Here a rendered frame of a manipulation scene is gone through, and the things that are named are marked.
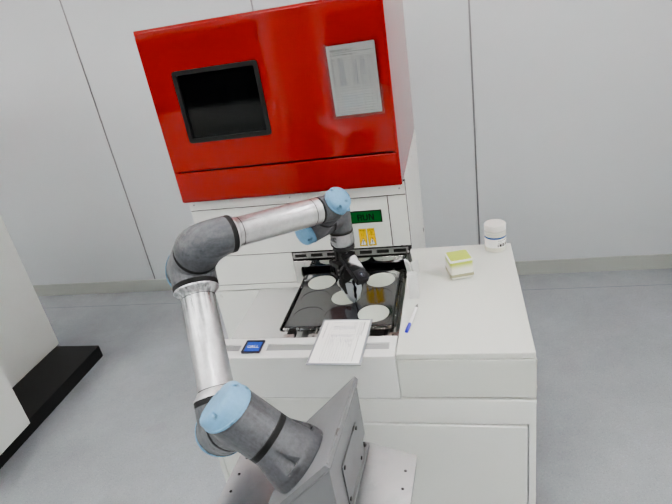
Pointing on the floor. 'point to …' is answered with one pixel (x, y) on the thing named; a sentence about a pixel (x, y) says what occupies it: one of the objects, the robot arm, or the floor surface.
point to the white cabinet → (447, 444)
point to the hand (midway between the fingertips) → (355, 300)
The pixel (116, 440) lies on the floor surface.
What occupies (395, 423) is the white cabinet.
